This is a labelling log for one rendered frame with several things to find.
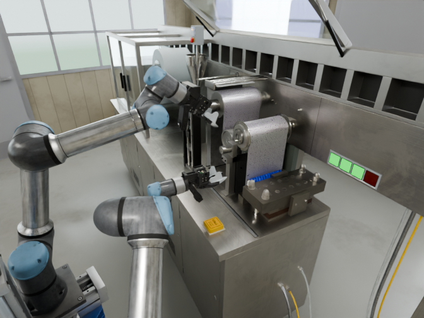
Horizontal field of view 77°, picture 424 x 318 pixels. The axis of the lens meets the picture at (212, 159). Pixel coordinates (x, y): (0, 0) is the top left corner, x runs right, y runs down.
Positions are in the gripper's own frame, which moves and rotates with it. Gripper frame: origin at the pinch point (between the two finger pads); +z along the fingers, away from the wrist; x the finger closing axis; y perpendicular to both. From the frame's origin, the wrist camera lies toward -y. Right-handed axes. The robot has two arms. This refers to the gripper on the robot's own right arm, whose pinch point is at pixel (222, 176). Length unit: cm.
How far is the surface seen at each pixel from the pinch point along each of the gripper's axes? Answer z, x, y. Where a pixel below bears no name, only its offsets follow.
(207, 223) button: -12.3, -8.9, -16.6
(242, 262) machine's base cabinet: -3.6, -26.0, -29.9
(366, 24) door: 235, 107, 59
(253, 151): 16.9, -0.3, 9.9
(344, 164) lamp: 45, -30, 10
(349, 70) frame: 47, -20, 48
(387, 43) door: 241, 83, 42
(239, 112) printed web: 23.8, 23.6, 21.0
